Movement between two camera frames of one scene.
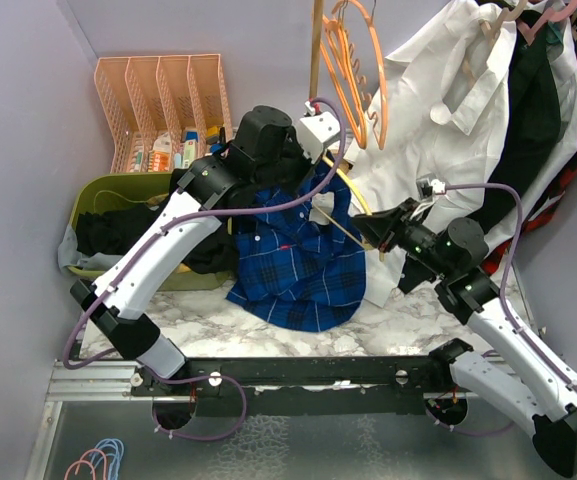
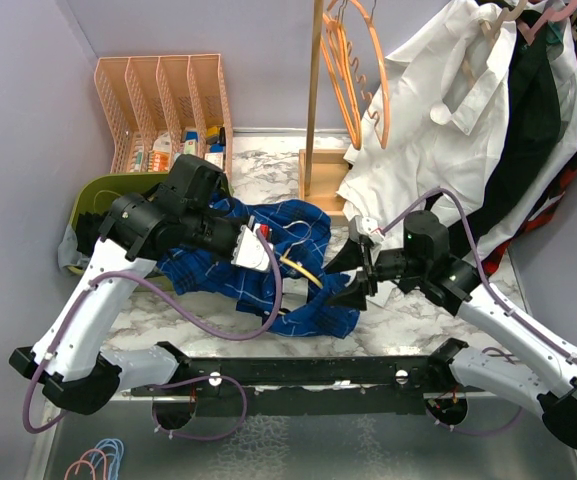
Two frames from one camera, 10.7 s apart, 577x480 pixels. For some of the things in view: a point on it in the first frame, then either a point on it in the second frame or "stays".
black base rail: (304, 386) stays
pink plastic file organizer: (163, 112) stays
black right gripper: (378, 225) -> (350, 257)
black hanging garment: (534, 112) stays
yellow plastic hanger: (367, 246) -> (301, 269)
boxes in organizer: (160, 156) stays
